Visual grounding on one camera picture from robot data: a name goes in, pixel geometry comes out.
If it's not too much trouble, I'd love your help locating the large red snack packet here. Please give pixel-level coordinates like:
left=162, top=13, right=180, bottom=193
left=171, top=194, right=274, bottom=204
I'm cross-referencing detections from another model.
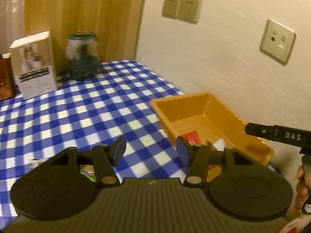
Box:
left=182, top=130, right=202, bottom=145

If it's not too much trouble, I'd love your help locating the yellow green candy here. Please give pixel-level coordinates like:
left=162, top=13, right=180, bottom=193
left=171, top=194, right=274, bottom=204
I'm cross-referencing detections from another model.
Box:
left=79, top=165, right=97, bottom=183

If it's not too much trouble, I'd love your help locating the white green snack bar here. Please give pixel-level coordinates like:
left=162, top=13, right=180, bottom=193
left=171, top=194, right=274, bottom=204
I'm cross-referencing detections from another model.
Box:
left=206, top=138, right=226, bottom=151

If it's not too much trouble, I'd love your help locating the person's right hand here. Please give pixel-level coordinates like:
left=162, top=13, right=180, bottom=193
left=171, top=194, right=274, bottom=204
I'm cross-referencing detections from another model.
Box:
left=295, top=167, right=311, bottom=212

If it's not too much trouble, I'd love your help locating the orange plastic tray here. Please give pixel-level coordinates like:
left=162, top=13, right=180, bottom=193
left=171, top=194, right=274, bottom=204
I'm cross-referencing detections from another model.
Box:
left=150, top=91, right=275, bottom=183

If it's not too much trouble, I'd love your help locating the blue white checkered tablecloth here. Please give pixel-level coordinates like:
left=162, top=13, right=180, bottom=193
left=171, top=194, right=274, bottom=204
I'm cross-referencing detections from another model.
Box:
left=1, top=61, right=186, bottom=228

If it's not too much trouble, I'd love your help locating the green glass jar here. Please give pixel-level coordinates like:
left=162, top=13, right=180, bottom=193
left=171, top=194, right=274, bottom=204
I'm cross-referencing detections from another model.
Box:
left=66, top=30, right=100, bottom=81

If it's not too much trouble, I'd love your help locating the white product box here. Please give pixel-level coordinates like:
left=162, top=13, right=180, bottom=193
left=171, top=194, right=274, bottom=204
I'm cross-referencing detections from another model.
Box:
left=9, top=31, right=58, bottom=100

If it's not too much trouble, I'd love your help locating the red decorated tea box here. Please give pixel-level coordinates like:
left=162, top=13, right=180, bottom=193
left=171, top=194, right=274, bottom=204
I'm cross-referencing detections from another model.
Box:
left=0, top=53, right=17, bottom=102

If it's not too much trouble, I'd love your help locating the pink curtain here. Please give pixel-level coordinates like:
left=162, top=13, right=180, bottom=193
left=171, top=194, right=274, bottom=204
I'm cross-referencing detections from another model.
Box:
left=0, top=0, right=25, bottom=54

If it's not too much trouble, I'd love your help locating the network wall outlet plate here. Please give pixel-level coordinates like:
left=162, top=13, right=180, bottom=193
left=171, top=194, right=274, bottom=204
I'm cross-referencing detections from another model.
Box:
left=259, top=19, right=297, bottom=66

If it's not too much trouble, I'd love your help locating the double wall socket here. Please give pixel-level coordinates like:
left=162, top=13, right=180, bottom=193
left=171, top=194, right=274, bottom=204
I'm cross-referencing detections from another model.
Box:
left=162, top=0, right=203, bottom=24

